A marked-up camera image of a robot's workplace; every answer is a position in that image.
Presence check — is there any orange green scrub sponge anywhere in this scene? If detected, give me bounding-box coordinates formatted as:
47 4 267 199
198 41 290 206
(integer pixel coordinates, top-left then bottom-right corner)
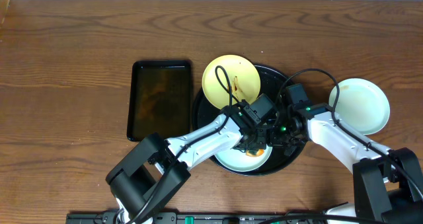
246 149 265 157

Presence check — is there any light blue plate front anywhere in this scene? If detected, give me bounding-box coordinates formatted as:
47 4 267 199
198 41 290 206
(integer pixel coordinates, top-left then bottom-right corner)
215 147 272 172

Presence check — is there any yellow plate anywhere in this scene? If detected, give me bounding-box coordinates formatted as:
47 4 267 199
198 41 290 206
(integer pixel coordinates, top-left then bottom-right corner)
202 55 260 109

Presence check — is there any light green plate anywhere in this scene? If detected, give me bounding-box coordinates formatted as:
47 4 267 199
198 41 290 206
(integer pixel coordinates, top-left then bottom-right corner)
335 78 391 135

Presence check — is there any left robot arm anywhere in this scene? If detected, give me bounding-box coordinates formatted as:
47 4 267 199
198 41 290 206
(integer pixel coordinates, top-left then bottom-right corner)
106 103 273 223

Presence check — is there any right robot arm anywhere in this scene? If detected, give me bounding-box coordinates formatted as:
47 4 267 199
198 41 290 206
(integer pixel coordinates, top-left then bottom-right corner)
275 104 422 223

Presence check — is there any black round tray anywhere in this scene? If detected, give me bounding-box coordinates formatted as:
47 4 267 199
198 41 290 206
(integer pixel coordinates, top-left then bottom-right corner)
192 64 306 176

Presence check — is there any black rectangular water tray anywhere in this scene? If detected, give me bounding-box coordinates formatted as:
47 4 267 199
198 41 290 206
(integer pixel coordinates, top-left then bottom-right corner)
126 59 192 141

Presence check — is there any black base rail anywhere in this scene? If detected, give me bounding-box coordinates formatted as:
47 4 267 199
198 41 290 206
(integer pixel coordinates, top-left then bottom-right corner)
65 211 331 224

